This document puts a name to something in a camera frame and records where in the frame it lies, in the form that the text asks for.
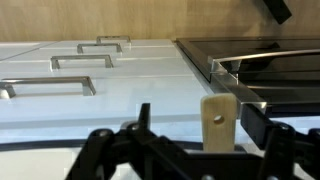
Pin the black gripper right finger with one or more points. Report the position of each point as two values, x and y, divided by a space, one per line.
286 150

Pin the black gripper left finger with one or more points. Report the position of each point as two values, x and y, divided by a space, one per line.
110 153

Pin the wooden spatula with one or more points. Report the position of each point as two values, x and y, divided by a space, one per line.
218 133

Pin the white base cabinet with drawers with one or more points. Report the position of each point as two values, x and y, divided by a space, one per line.
150 66

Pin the black stand with red clamps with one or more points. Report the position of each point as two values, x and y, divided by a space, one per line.
278 10

